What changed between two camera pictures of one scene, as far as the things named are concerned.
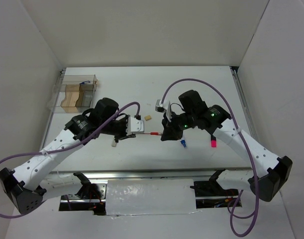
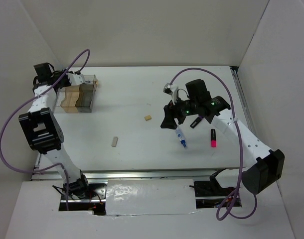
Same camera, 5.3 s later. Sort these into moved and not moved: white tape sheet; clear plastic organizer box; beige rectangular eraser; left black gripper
Moved: left black gripper
Not moved: beige rectangular eraser; clear plastic organizer box; white tape sheet
